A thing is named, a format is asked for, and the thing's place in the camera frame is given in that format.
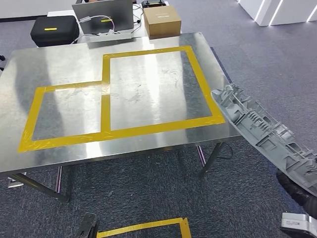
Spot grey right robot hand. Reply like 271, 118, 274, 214
276, 169, 317, 219

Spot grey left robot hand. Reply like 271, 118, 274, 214
74, 213, 100, 238

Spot grey plastic wheel hubcap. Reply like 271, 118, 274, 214
211, 83, 317, 198

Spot stainless steel workbench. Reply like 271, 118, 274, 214
0, 32, 242, 203

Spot white power strip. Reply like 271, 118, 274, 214
7, 172, 26, 188

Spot white lit plinth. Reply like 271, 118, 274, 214
239, 0, 317, 27

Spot black case yellow mark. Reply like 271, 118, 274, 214
30, 15, 79, 48

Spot white low desk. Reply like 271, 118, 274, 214
47, 0, 184, 43

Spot grey laptop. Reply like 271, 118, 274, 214
72, 0, 139, 43

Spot brown cardboard box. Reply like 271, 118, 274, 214
143, 4, 182, 40

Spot black flat device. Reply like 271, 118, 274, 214
141, 0, 167, 9

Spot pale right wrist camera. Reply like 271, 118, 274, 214
279, 212, 317, 238

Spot white adapter cable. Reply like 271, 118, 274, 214
72, 14, 115, 43

